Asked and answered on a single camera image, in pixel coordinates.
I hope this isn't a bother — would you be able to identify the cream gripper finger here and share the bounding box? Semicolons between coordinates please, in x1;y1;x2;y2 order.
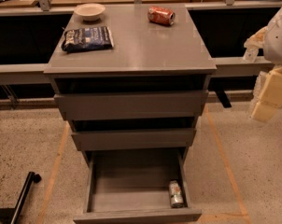
250;65;282;122
244;26;267;49

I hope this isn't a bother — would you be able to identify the green silver 7up can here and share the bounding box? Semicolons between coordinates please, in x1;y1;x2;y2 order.
169;180;184;208

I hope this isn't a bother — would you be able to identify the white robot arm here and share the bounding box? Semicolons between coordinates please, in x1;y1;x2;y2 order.
243;8;282;122

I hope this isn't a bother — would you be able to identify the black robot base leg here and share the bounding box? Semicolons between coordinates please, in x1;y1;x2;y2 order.
0;172;42;224

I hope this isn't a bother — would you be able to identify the red soda can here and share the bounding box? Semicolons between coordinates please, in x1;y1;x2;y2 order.
148;6;176;26

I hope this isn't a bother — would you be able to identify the grey top drawer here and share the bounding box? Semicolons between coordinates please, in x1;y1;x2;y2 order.
54;91;208;120

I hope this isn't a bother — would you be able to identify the grey drawer cabinet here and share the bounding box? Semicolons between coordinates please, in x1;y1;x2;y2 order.
43;3;218;166

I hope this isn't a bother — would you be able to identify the grey open bottom drawer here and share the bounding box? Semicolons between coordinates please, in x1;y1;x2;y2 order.
74;148;202;224

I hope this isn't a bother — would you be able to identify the grey middle drawer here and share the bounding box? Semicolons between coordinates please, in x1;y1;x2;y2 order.
72;128;196;151

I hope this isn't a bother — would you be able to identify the clear sanitizer pump bottle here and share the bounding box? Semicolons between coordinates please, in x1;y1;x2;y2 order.
243;48;259;63

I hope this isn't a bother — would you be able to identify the white ceramic bowl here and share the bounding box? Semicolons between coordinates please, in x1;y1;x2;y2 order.
74;3;106;21

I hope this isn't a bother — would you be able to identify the dark blue chip bag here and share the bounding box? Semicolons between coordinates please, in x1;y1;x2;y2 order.
61;26;114;53

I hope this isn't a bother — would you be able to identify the black bracket under rail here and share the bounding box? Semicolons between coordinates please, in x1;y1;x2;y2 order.
216;90;232;108

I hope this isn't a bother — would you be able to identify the grey metal rail frame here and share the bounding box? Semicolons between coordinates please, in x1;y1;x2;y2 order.
0;0;282;85

